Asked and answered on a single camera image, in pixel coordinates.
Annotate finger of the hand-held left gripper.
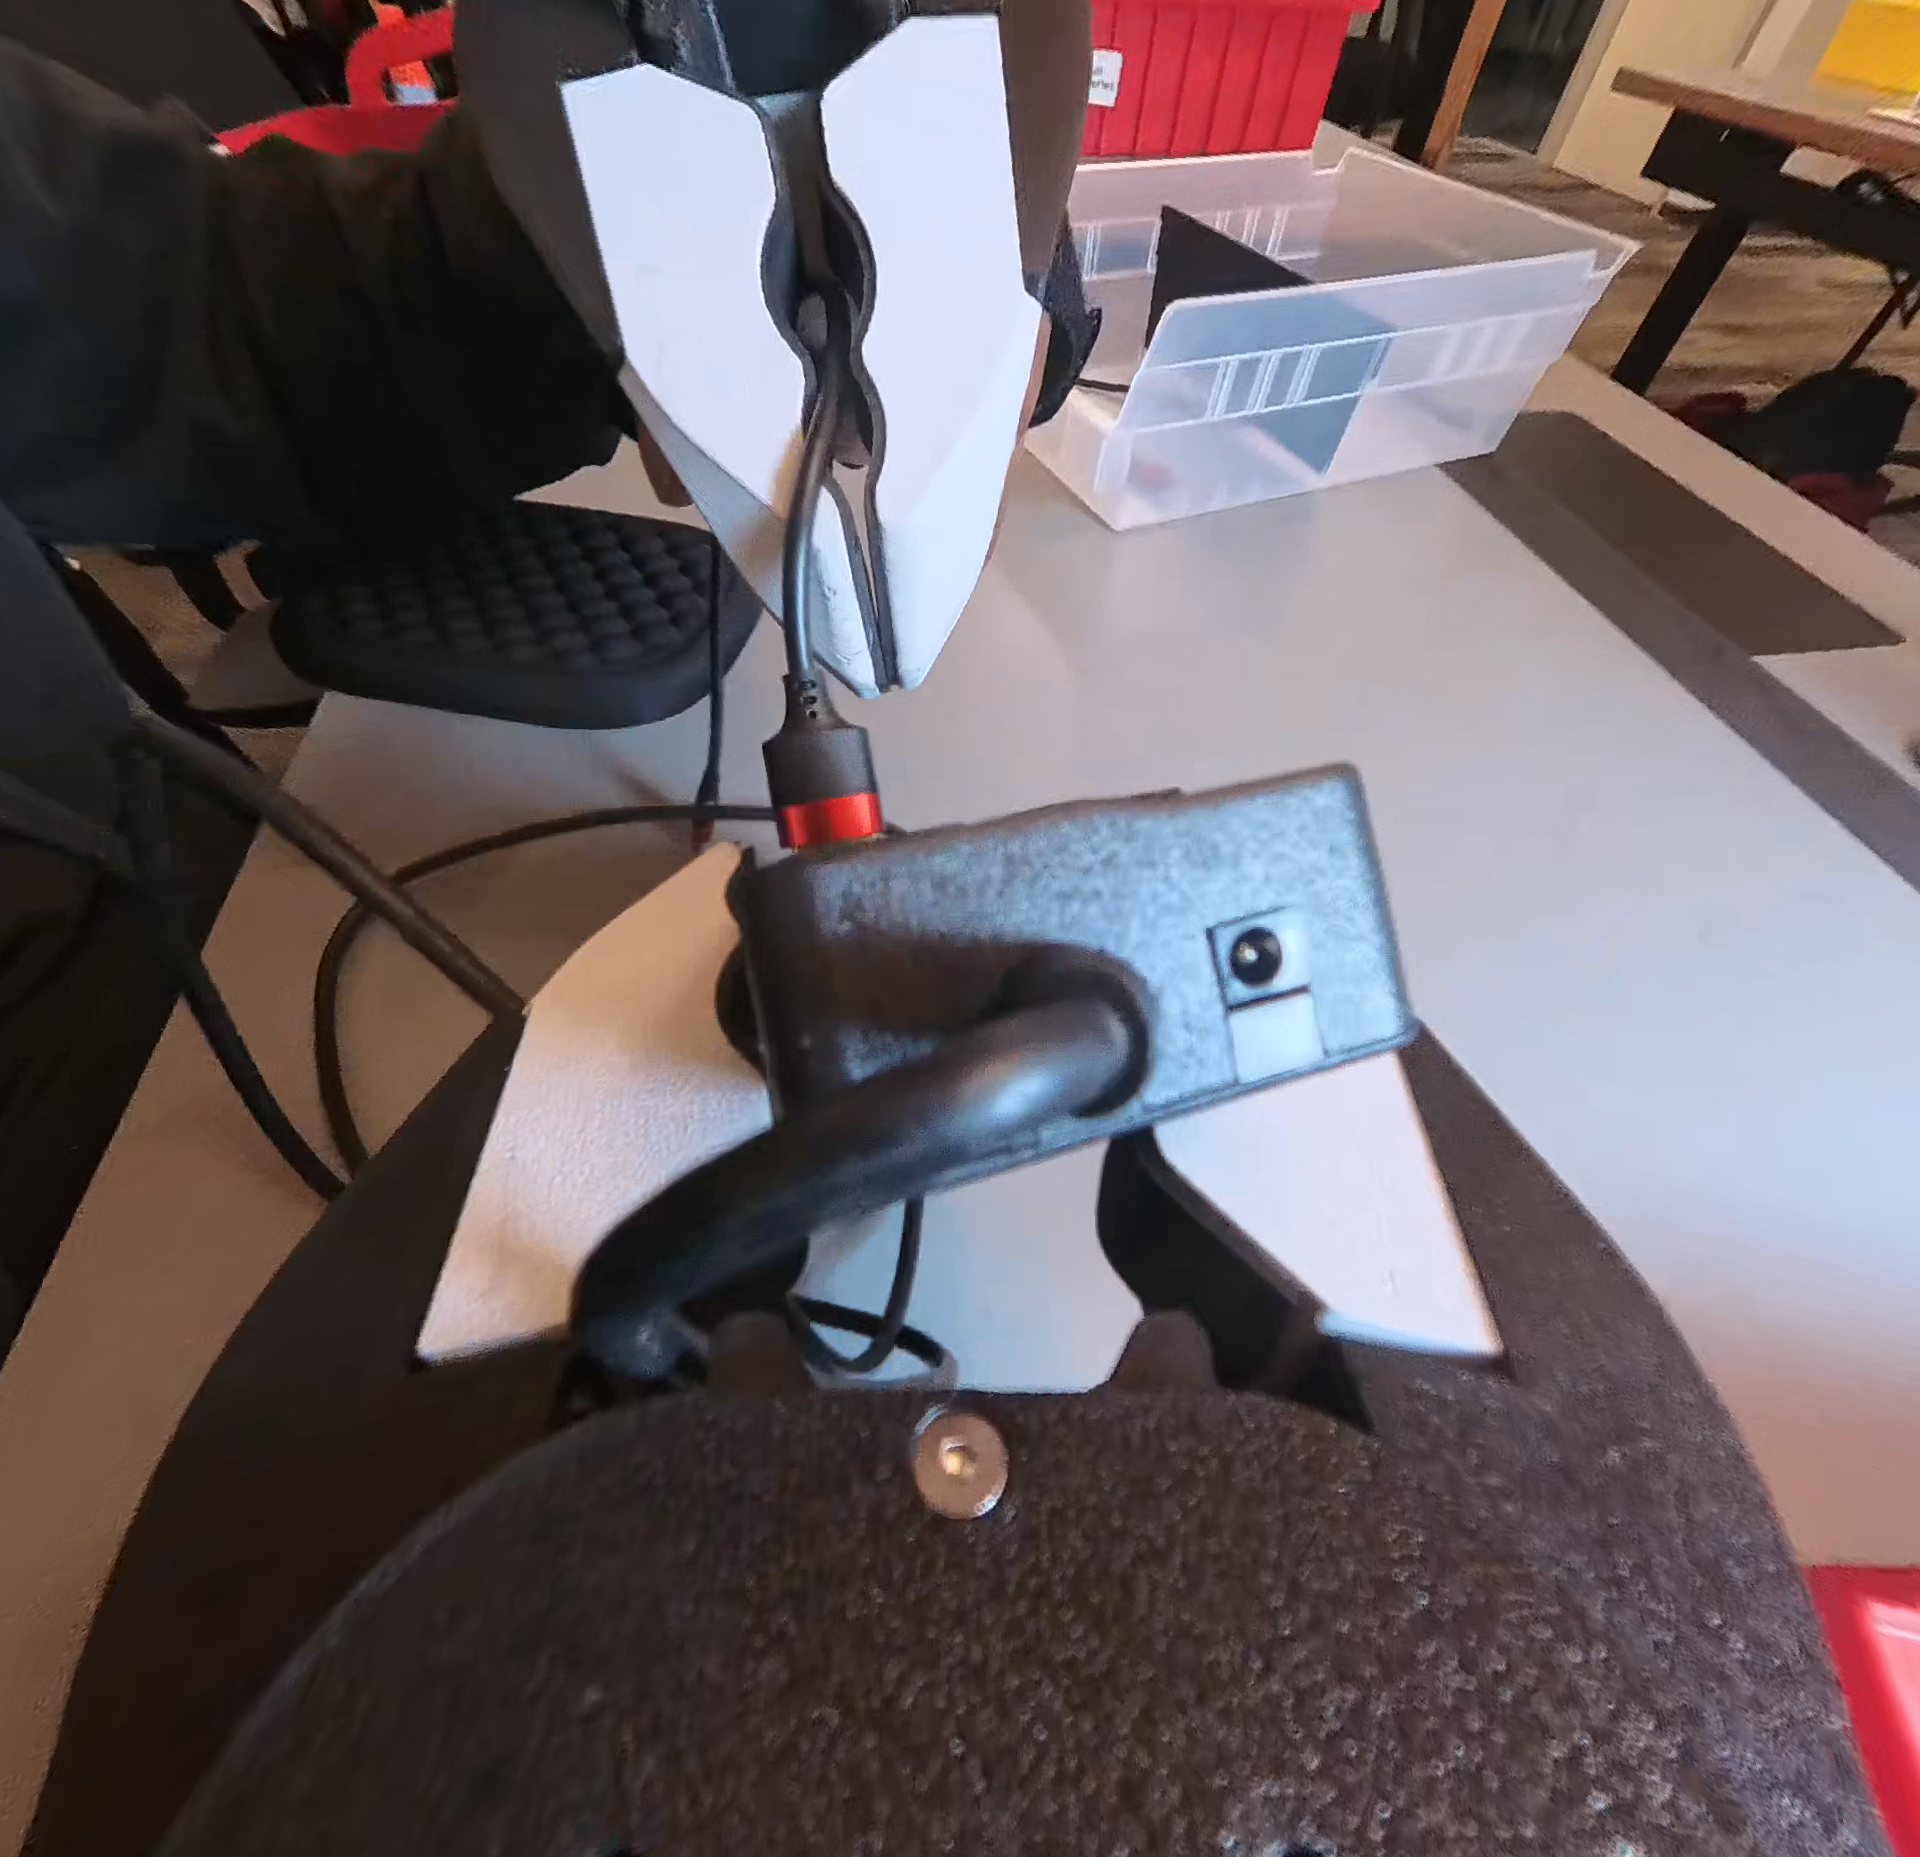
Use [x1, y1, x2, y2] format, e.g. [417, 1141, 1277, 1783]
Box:
[818, 12, 1051, 692]
[558, 63, 902, 701]

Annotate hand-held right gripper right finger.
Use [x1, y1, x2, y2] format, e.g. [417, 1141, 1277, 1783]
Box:
[1097, 1043, 1505, 1435]

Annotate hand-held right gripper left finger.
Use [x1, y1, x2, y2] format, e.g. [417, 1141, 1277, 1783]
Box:
[412, 840, 813, 1365]

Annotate black cable with red plug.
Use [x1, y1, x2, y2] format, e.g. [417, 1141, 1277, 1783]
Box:
[312, 289, 966, 1386]

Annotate black usb hub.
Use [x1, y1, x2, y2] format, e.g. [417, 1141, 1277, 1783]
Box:
[731, 764, 1418, 1203]

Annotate clear plastic bin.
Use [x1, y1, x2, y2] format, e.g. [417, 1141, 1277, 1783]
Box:
[1027, 139, 1644, 531]

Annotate red plastic bin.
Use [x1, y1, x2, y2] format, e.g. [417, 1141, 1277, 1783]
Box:
[1807, 1563, 1920, 1857]

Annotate person's left forearm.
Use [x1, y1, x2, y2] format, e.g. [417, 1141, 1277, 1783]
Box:
[0, 40, 631, 547]

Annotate black divider panel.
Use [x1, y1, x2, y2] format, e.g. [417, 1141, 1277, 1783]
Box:
[1146, 207, 1396, 480]

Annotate ribbed red bin white label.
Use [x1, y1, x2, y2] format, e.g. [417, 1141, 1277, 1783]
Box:
[1080, 0, 1385, 164]

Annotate black chair armrest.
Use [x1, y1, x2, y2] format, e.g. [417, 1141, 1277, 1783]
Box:
[270, 500, 760, 732]

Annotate wooden desk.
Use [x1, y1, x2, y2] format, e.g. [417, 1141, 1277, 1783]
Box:
[1612, 65, 1920, 390]

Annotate red bag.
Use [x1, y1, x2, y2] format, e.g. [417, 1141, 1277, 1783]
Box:
[1679, 371, 1920, 531]

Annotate yellow plastic bin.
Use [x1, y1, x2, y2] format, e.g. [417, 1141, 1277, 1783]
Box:
[1813, 0, 1920, 88]

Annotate thick black hub cable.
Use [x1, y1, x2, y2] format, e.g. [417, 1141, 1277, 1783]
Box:
[126, 710, 1159, 1382]

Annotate red tote with handles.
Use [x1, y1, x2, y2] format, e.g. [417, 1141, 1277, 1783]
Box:
[216, 12, 460, 157]

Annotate wooden post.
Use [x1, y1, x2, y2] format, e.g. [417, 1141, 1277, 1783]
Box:
[1425, 0, 1531, 164]

